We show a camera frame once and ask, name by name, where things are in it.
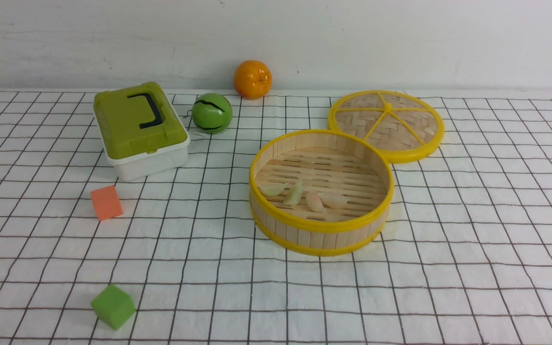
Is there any green dumpling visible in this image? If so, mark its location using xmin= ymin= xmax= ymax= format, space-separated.
xmin=258 ymin=183 xmax=288 ymax=197
xmin=283 ymin=179 xmax=304 ymax=206

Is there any bamboo steamer lid yellow rim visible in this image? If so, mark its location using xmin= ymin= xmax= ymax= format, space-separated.
xmin=328 ymin=90 xmax=445 ymax=164

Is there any green lid storage box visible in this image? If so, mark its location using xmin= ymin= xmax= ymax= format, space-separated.
xmin=93 ymin=81 xmax=190 ymax=182

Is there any white grid tablecloth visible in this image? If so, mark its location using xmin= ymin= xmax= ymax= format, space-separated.
xmin=0 ymin=90 xmax=552 ymax=345

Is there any orange foam cube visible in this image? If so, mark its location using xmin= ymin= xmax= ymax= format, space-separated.
xmin=91 ymin=185 xmax=123 ymax=221

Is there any green striped toy ball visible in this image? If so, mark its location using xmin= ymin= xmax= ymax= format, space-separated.
xmin=191 ymin=92 xmax=233 ymax=134

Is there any green foam cube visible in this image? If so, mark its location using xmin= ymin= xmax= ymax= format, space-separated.
xmin=91 ymin=284 xmax=136 ymax=330

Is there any pink dumpling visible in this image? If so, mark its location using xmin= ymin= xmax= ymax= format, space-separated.
xmin=318 ymin=192 xmax=349 ymax=209
xmin=305 ymin=191 xmax=326 ymax=213

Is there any orange toy fruit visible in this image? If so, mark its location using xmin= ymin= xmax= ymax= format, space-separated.
xmin=234 ymin=60 xmax=273 ymax=100

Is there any bamboo steamer tray yellow rim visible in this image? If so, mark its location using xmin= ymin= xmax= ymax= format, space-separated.
xmin=249 ymin=129 xmax=394 ymax=256

